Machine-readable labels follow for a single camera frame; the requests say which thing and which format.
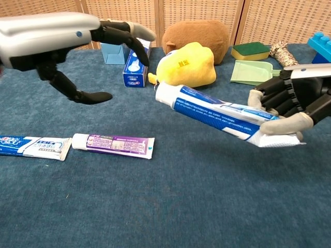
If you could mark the yellow plush toy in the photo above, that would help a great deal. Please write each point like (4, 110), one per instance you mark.
(188, 67)

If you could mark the blue toy building block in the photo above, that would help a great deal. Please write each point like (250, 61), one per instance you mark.
(320, 49)

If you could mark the blue toothpaste box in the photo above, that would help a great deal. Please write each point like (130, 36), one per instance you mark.
(134, 72)

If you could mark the light blue small carton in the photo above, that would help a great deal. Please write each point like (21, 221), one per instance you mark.
(112, 54)

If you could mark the woven folding screen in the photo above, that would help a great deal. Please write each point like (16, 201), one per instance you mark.
(196, 10)

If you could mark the brown plush toy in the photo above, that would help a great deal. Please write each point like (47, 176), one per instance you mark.
(204, 33)

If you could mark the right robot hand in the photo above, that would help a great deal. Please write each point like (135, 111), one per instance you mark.
(297, 90)

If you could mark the blue white toothpaste tube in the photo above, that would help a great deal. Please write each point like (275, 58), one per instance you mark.
(207, 111)

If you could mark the purple white toothpaste tube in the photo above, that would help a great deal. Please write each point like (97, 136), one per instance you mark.
(116, 145)

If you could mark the blue toothpaste tube with seven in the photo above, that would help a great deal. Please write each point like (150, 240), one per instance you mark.
(31, 147)

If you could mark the yellow green sponge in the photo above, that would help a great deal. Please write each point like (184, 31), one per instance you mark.
(249, 51)

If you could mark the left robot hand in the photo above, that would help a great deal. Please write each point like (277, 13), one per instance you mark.
(44, 36)

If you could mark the green dustpan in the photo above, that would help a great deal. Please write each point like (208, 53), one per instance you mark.
(249, 73)

